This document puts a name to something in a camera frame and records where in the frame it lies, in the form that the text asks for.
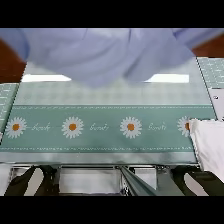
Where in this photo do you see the light blue shirt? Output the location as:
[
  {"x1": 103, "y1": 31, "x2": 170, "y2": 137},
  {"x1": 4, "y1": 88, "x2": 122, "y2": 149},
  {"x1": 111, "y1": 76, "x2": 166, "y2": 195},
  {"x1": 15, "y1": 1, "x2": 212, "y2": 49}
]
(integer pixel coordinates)
[{"x1": 0, "y1": 27, "x2": 224, "y2": 89}]

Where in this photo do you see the white garment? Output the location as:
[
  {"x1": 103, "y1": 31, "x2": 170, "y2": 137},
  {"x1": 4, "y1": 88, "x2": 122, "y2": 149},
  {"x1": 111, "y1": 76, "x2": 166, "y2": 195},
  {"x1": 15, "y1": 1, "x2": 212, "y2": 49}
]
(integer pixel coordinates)
[{"x1": 188, "y1": 117, "x2": 224, "y2": 184}]

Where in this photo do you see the silver frame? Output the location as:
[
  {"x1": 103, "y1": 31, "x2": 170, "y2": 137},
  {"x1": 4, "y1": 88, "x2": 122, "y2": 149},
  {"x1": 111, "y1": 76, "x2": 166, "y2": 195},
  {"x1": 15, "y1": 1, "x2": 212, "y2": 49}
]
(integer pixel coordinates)
[{"x1": 0, "y1": 161, "x2": 224, "y2": 197}]

